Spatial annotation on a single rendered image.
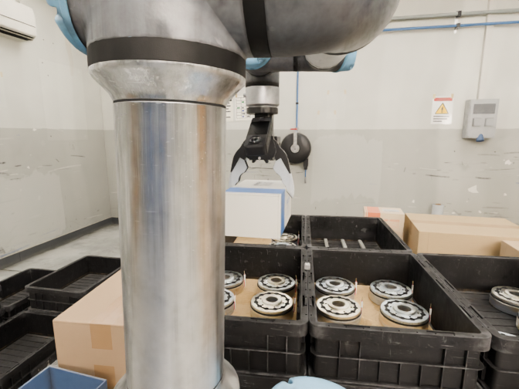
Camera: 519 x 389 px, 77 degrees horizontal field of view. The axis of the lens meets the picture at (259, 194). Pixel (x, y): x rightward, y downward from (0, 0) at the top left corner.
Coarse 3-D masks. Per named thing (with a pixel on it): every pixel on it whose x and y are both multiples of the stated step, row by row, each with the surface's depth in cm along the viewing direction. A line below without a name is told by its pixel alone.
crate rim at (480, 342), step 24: (312, 264) 83; (312, 288) 70; (312, 312) 60; (312, 336) 57; (336, 336) 56; (360, 336) 55; (384, 336) 55; (408, 336) 54; (432, 336) 54; (456, 336) 53; (480, 336) 53
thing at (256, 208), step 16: (240, 192) 65; (256, 192) 65; (272, 192) 65; (240, 208) 65; (256, 208) 64; (272, 208) 64; (288, 208) 78; (240, 224) 66; (256, 224) 65; (272, 224) 64
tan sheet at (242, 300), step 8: (248, 280) 96; (256, 280) 96; (248, 288) 91; (256, 288) 91; (240, 296) 87; (248, 296) 87; (296, 296) 87; (240, 304) 83; (248, 304) 83; (296, 304) 83; (240, 312) 79; (248, 312) 79; (296, 312) 79
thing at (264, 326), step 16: (304, 256) 88; (304, 272) 78; (304, 288) 70; (304, 304) 63; (224, 320) 58; (240, 320) 58; (256, 320) 58; (272, 320) 58; (288, 320) 58; (304, 320) 58; (288, 336) 57
